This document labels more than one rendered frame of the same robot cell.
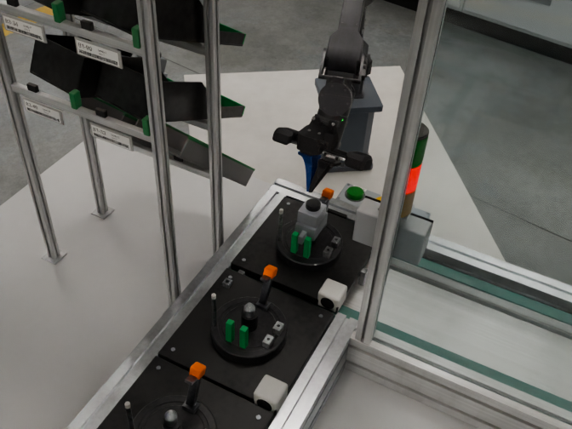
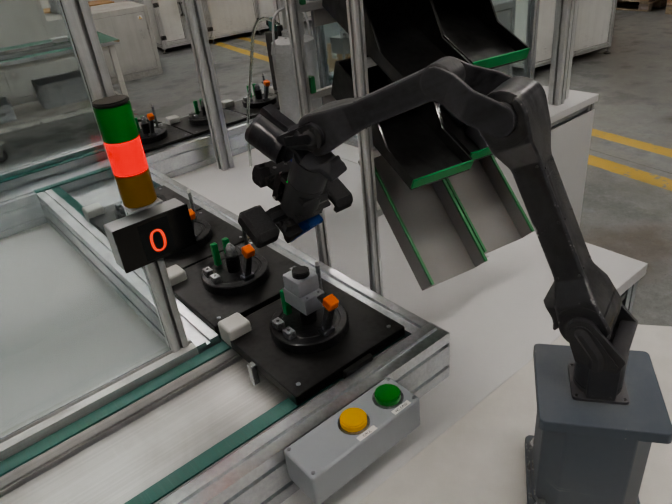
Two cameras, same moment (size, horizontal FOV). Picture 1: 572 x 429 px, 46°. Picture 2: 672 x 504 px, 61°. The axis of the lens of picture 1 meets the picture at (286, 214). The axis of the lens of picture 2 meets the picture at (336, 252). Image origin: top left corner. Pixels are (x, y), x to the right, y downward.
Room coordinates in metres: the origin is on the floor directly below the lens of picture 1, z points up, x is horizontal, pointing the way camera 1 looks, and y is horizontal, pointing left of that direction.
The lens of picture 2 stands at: (1.46, -0.75, 1.60)
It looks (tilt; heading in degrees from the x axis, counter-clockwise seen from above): 30 degrees down; 119
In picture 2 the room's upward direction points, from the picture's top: 7 degrees counter-clockwise
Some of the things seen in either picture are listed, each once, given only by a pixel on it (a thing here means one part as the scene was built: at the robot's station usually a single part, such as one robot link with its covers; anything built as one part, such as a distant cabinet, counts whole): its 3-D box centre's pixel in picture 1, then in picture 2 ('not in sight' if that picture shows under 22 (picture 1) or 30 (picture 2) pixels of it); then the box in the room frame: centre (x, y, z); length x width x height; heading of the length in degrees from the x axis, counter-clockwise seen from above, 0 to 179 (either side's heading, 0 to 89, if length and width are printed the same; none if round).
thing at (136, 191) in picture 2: not in sight; (136, 186); (0.82, -0.18, 1.28); 0.05 x 0.05 x 0.05
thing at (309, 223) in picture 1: (310, 219); (299, 284); (1.00, -0.05, 1.06); 0.08 x 0.04 x 0.07; 155
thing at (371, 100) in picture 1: (344, 124); (587, 438); (1.48, -0.14, 0.96); 0.15 x 0.15 x 0.20; 12
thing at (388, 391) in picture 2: (355, 194); (387, 396); (1.20, -0.16, 0.96); 0.04 x 0.04 x 0.02
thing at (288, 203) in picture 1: (308, 249); (310, 332); (1.01, -0.05, 0.96); 0.24 x 0.24 x 0.02; 65
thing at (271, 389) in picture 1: (248, 317); (232, 259); (0.78, 0.05, 1.01); 0.24 x 0.24 x 0.13; 65
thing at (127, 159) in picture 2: not in sight; (126, 154); (0.82, -0.18, 1.33); 0.05 x 0.05 x 0.05
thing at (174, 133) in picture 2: not in sight; (145, 126); (-0.09, 0.76, 1.01); 0.24 x 0.24 x 0.13; 65
